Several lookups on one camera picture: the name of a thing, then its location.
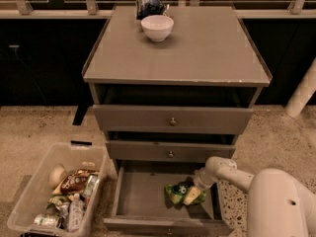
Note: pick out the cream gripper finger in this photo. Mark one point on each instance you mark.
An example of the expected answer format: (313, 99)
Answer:
(191, 195)

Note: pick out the green rice chip bag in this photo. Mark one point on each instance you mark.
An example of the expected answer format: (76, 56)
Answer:
(176, 193)

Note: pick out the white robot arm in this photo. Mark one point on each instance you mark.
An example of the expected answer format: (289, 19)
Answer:
(278, 205)

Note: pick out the bottom grey open drawer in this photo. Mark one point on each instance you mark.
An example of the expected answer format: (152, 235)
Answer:
(142, 207)

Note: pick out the middle grey drawer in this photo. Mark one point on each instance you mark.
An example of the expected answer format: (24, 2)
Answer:
(167, 151)

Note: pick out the grey wooden drawer cabinet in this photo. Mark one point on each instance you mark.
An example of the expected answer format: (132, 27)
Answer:
(208, 61)

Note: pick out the top grey drawer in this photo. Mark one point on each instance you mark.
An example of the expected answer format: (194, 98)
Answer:
(200, 120)

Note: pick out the brown snack bag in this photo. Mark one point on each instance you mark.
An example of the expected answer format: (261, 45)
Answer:
(74, 183)

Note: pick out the green crumpled snack bag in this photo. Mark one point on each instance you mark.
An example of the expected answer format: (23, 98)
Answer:
(58, 202)

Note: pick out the dark blue chip bag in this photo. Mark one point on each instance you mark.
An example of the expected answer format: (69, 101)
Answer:
(145, 8)

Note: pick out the green soda can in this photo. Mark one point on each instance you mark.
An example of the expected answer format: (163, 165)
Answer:
(90, 185)

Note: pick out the clear plastic water bottle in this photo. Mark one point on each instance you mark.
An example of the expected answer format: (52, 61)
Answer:
(76, 212)

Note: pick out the clear plastic storage bin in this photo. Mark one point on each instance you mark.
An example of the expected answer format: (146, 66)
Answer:
(37, 192)

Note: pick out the tan bowl in bin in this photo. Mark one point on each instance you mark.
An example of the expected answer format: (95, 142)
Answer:
(57, 175)

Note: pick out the silver green can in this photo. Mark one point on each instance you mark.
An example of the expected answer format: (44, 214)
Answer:
(47, 220)

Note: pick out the white ceramic bowl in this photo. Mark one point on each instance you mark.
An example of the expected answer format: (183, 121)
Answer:
(157, 27)

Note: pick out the metal window railing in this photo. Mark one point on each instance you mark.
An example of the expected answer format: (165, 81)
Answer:
(92, 4)

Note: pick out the white cylindrical post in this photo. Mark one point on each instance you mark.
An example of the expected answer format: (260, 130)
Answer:
(303, 92)

